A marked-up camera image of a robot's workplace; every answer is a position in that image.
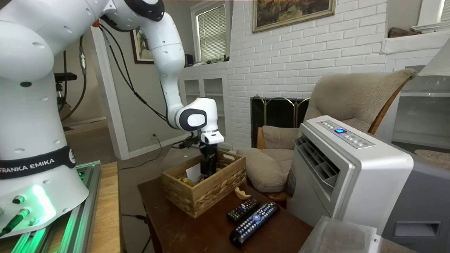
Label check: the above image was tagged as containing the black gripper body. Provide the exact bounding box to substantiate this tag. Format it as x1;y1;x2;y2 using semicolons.
201;145;218;163

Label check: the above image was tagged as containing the dark wooden side table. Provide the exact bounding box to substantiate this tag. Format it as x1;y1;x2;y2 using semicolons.
138;179;312;253

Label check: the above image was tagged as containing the small framed wall picture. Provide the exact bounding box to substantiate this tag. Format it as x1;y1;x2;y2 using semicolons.
131;28;153;63

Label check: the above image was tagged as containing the framed landscape painting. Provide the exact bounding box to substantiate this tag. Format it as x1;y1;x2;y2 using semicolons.
252;0;336;32

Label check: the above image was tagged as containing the grey plastic bin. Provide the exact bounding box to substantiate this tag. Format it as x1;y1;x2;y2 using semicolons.
298;217;381;253

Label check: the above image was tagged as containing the black Sony remote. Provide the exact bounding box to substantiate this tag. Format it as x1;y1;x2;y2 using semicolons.
226;198;260;224

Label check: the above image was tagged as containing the woven wooden box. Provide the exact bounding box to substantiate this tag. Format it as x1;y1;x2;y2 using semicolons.
160;152;246;218

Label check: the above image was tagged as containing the black fireplace screen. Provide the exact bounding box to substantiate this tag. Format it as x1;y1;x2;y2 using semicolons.
250;96;308;148

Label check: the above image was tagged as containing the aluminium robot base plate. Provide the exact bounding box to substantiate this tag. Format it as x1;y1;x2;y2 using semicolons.
0;162;101;253

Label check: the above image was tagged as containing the black RCA remote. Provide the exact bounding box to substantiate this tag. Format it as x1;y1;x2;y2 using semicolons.
229;203;278;248

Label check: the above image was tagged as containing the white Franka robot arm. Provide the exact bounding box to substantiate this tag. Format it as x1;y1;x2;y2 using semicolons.
0;0;223;238

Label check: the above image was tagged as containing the light wooden robot table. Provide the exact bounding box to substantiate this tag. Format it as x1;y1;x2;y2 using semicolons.
87;163;121;253

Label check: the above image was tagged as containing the white built-in shelf cabinet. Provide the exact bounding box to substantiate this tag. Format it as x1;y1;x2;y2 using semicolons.
178;63;226;135

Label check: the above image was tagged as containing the white portable air conditioner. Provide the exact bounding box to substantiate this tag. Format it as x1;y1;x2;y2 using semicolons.
287;121;413;233

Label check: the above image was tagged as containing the wooden zigzag block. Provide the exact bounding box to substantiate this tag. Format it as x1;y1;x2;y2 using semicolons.
235;187;250;200

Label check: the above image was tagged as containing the beige rocking armchair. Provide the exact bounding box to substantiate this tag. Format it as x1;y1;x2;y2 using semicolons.
240;69;415;194

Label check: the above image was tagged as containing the white paper card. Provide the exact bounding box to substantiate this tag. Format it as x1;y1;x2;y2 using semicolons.
185;165;201;183

